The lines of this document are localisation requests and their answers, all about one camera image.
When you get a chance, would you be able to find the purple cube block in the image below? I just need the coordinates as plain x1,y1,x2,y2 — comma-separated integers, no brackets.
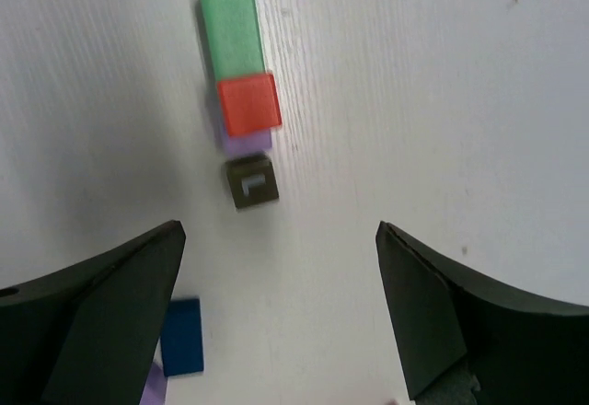
208,96,272,158

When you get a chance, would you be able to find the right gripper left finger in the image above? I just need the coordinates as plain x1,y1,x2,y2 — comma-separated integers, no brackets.
1,220,186,404

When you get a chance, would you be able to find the brown cube block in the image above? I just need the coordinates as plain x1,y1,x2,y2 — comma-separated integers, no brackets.
225,153,279,210

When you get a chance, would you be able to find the small purple block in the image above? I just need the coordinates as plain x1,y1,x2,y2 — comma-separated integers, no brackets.
139,362,167,405

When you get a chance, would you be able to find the green rectangular block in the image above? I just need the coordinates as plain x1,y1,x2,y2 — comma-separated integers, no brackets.
200,0,265,80

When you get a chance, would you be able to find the orange cube block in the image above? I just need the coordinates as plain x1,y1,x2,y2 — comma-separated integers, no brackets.
217,72,283,137

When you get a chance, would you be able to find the blue rectangular block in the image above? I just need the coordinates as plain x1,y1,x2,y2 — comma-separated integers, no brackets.
160,298,204,377

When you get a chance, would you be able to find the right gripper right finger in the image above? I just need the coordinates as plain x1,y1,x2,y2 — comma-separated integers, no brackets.
375,222,588,404

